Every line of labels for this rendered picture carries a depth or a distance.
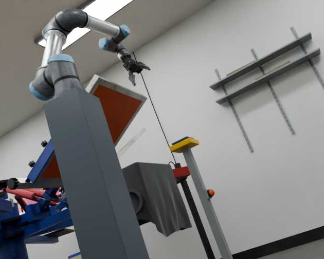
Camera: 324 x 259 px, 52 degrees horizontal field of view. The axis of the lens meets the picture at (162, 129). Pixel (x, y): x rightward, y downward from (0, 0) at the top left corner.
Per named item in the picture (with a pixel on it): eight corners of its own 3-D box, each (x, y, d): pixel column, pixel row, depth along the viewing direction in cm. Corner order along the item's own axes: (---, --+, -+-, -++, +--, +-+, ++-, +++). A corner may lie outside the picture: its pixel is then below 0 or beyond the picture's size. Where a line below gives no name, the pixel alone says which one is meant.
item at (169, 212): (194, 226, 211) (171, 164, 224) (162, 238, 171) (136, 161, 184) (190, 228, 212) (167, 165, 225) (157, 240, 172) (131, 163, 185)
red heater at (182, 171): (170, 188, 373) (166, 178, 376) (193, 174, 338) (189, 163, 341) (122, 200, 337) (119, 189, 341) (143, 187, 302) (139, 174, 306)
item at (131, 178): (161, 224, 182) (141, 163, 192) (154, 226, 174) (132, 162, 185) (97, 249, 198) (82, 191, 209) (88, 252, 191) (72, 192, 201)
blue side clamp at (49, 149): (63, 145, 206) (56, 139, 209) (56, 144, 202) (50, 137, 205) (38, 183, 211) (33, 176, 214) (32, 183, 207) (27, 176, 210)
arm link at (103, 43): (107, 31, 210) (119, 35, 219) (95, 41, 216) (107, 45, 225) (111, 41, 208) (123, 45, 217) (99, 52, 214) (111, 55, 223)
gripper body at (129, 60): (127, 71, 213) (117, 59, 218) (133, 75, 221) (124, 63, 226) (135, 62, 211) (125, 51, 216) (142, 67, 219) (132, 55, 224)
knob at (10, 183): (24, 182, 207) (18, 174, 210) (16, 182, 202) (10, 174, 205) (18, 191, 208) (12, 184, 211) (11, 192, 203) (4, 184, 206)
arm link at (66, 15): (65, -4, 173) (128, 22, 212) (53, 10, 178) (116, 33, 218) (71, 14, 169) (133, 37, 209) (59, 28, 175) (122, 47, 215)
